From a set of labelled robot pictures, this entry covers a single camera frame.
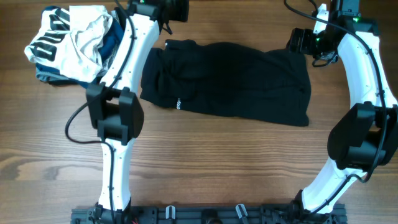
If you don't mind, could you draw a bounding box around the black t-shirt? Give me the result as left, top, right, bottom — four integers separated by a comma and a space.
141, 40, 311, 126

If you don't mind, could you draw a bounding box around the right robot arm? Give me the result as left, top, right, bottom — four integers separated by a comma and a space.
287, 0, 397, 220

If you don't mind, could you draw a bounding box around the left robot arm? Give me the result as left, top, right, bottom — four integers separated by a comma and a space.
72, 0, 189, 223

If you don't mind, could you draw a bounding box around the blue folded garment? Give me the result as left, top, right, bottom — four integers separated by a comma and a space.
24, 5, 124, 88

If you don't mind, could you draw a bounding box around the white black printed shirt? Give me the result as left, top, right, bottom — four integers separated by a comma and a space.
24, 5, 113, 82

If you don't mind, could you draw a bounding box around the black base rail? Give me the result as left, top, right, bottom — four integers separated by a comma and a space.
70, 204, 348, 224

